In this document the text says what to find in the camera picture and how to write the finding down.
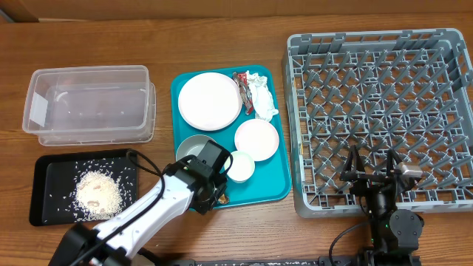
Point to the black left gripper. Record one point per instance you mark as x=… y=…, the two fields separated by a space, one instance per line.
x=221 y=179

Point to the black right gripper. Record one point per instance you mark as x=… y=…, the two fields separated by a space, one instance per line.
x=352 y=171

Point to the gold foil wrapper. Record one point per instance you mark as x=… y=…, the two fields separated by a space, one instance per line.
x=223 y=200

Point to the large pink plate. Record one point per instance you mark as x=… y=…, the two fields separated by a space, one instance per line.
x=209 y=101

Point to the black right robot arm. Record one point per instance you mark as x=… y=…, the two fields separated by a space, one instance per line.
x=394 y=231

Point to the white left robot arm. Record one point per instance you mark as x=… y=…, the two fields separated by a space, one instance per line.
x=194 y=182

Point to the grey bowl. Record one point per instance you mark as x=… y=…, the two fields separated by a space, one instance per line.
x=192 y=145

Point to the pale green cup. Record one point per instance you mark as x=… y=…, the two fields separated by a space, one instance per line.
x=241 y=168

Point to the pink bowl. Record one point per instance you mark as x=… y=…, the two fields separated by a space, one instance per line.
x=257 y=138

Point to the teal plastic tray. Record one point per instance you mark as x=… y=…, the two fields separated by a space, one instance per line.
x=271 y=180

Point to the grey dish rack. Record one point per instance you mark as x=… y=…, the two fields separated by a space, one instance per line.
x=404 y=90

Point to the crumpled white napkin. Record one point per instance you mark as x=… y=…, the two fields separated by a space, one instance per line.
x=262 y=99

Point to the red foil wrapper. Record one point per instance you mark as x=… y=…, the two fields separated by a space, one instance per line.
x=240 y=78

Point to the white rice pile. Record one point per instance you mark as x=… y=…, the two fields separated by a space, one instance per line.
x=98 y=194

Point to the black tray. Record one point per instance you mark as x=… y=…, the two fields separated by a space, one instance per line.
x=56 y=178

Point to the clear plastic bin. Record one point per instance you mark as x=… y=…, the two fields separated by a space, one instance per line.
x=94 y=105

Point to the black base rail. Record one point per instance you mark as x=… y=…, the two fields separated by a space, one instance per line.
x=321 y=261

